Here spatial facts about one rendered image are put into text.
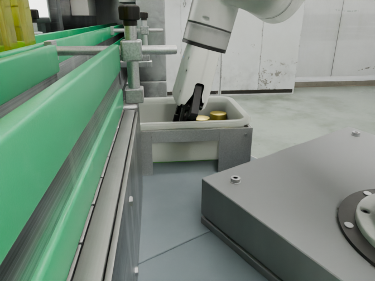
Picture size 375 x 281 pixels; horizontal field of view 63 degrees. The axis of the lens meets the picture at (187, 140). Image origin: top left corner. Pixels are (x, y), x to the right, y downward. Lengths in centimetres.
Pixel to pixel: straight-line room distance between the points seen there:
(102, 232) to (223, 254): 20
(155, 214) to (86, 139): 24
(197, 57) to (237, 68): 373
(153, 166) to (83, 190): 34
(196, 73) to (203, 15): 9
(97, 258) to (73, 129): 7
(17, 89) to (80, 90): 12
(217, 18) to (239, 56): 370
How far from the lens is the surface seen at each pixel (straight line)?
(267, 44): 429
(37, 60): 35
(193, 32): 51
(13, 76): 30
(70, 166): 17
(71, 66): 58
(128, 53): 42
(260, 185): 37
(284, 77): 445
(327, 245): 31
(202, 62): 49
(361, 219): 34
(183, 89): 49
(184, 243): 38
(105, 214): 21
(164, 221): 41
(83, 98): 20
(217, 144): 51
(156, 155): 51
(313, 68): 512
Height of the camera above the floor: 100
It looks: 22 degrees down
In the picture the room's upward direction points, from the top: straight up
